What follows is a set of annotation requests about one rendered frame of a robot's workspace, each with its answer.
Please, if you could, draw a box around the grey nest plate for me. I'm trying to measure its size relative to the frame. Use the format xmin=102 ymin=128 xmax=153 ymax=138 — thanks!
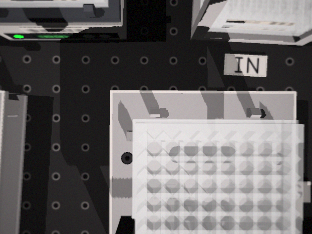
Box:
xmin=0 ymin=90 xmax=28 ymax=234

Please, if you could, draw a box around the grey rg label plate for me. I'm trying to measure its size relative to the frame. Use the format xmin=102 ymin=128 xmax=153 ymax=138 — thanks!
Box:
xmin=303 ymin=181 xmax=311 ymax=203

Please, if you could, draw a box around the grey perforated base plate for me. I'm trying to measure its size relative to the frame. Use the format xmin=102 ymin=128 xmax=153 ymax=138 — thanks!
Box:
xmin=0 ymin=0 xmax=312 ymax=234

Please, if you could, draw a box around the white rectangular plate nest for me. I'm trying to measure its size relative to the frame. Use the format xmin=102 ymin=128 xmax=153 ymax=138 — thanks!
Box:
xmin=109 ymin=90 xmax=296 ymax=234

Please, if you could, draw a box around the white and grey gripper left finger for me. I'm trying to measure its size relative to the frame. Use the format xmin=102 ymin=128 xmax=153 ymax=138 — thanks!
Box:
xmin=115 ymin=216 xmax=135 ymax=234

